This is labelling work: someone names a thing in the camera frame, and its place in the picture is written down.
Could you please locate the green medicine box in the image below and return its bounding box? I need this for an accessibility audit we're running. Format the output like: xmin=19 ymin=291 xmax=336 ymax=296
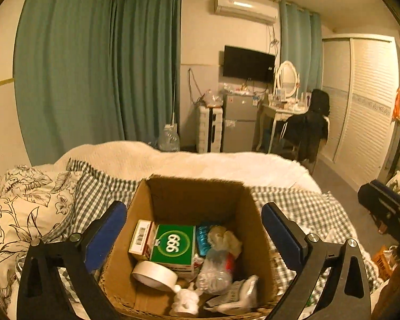
xmin=149 ymin=224 xmax=197 ymax=272

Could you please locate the cardboard box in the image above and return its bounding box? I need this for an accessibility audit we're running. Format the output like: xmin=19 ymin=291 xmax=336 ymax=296
xmin=98 ymin=174 xmax=284 ymax=320

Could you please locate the white air conditioner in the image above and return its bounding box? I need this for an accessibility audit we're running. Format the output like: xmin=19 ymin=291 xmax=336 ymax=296
xmin=214 ymin=0 xmax=279 ymax=25

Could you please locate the black jacket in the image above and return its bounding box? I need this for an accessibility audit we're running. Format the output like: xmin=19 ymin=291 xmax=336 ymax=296
xmin=283 ymin=108 xmax=330 ymax=164

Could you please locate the oval vanity mirror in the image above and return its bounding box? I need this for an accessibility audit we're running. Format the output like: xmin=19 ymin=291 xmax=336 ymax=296
xmin=273 ymin=61 xmax=301 ymax=98

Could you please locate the white towel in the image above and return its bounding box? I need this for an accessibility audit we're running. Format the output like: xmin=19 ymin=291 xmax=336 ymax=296
xmin=385 ymin=171 xmax=400 ymax=197

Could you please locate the white and red small box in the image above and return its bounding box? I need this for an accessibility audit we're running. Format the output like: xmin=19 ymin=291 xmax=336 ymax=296
xmin=128 ymin=219 xmax=157 ymax=261

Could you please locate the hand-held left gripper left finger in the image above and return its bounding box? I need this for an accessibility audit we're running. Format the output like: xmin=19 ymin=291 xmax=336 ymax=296
xmin=17 ymin=201 xmax=128 ymax=320

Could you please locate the checked blanket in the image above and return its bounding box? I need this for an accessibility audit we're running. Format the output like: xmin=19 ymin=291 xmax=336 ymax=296
xmin=15 ymin=158 xmax=392 ymax=320

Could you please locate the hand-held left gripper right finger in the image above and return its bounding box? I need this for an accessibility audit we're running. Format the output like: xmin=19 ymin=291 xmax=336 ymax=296
xmin=262 ymin=202 xmax=374 ymax=320

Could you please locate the white wrapper packet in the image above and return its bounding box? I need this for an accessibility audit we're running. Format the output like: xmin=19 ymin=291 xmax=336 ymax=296
xmin=205 ymin=275 xmax=260 ymax=309

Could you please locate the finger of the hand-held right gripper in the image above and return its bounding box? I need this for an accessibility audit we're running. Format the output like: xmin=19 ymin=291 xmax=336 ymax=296
xmin=358 ymin=179 xmax=400 ymax=219

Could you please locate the grey small fridge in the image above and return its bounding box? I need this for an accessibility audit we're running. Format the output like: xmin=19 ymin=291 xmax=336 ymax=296
xmin=222 ymin=93 xmax=262 ymax=153

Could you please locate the clear water jug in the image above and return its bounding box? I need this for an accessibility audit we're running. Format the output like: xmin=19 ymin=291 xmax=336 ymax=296
xmin=158 ymin=130 xmax=181 ymax=152

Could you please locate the clear crumpled plastic bag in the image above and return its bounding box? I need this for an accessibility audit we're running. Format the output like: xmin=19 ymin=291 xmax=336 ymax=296
xmin=195 ymin=226 xmax=243 ymax=295

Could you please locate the white ceramic figurine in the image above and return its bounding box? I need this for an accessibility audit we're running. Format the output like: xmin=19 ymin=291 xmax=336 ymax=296
xmin=171 ymin=285 xmax=204 ymax=317

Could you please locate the white sliding wardrobe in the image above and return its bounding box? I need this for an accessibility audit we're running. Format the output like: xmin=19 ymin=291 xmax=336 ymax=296
xmin=322 ymin=35 xmax=400 ymax=187

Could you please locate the wide green curtain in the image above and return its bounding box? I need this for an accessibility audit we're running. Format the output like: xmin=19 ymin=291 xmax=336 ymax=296
xmin=13 ymin=0 xmax=182 ymax=165

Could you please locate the yellow printed bag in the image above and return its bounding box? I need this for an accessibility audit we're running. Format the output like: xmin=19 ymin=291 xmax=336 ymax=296
xmin=373 ymin=245 xmax=399 ymax=281

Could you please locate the white tape roll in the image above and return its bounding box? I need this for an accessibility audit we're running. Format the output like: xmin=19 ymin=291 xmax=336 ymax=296
xmin=131 ymin=260 xmax=178 ymax=292

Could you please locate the floral pillow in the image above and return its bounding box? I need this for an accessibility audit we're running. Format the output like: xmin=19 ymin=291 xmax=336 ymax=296
xmin=0 ymin=164 xmax=87 ymax=310

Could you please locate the narrow green curtain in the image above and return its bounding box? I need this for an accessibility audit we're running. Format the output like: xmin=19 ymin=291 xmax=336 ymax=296
xmin=279 ymin=0 xmax=322 ymax=90

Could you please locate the black backpack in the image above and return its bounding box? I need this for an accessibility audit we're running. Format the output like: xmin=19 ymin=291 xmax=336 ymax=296
xmin=308 ymin=89 xmax=330 ymax=115

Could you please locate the black wall cable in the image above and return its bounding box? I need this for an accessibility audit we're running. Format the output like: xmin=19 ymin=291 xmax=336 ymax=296
xmin=187 ymin=68 xmax=207 ymax=105

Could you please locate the orange hanging cloth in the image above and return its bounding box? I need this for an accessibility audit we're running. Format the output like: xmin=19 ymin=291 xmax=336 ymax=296
xmin=391 ymin=88 xmax=400 ymax=121

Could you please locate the white dressing table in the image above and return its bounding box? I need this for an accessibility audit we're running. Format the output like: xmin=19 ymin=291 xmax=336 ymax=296
xmin=256 ymin=102 xmax=309 ymax=154

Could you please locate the blue blister pack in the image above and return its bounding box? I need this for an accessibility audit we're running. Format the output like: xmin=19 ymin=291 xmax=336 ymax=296
xmin=196 ymin=224 xmax=214 ymax=257

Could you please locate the black television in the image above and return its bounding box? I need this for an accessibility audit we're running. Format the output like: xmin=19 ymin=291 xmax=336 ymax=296
xmin=223 ymin=45 xmax=276 ymax=83

